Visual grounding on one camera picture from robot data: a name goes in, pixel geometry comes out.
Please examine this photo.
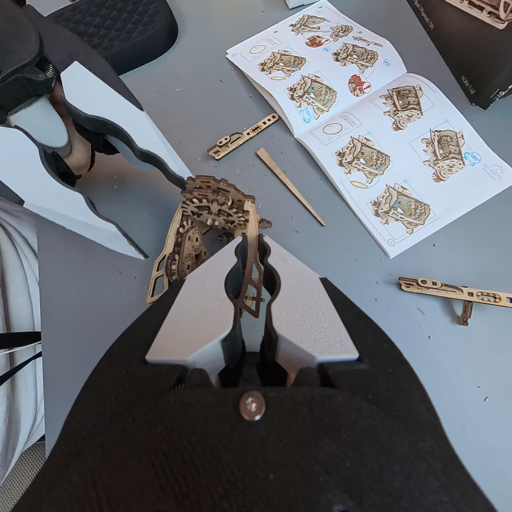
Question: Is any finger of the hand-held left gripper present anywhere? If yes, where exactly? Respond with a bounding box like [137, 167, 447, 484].
[60, 60, 189, 190]
[0, 124, 149, 261]

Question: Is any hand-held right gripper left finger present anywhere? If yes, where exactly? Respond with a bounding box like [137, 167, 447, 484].
[145, 236, 246, 377]

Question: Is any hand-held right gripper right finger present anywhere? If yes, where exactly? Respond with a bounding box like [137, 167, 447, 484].
[261, 234, 360, 379]

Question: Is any wooden mechanical gear model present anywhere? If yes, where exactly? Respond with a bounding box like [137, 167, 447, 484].
[146, 175, 273, 319]

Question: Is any grey desk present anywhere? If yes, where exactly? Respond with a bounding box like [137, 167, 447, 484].
[38, 0, 512, 512]

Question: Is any person's left hand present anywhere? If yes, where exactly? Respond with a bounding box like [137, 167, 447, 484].
[51, 86, 97, 173]

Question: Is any person's white shirt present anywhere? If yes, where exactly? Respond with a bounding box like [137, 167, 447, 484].
[0, 200, 46, 445]

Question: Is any wooden strip with cross peg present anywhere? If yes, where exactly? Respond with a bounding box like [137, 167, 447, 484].
[399, 277, 512, 326]

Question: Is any long perforated wooden strip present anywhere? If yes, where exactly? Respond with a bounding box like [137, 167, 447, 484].
[207, 113, 279, 161]

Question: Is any pointed wooden stick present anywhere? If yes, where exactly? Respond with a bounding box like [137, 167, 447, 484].
[257, 148, 325, 226]

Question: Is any open instruction booklet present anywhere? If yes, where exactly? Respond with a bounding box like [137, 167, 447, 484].
[226, 0, 512, 258]

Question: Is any black product box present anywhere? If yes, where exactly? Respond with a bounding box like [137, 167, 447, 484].
[406, 0, 512, 110]

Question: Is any wide black strap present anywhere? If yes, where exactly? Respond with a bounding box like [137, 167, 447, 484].
[0, 331, 42, 350]

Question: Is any thin black cord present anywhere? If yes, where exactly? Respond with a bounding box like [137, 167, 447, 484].
[0, 352, 42, 385]

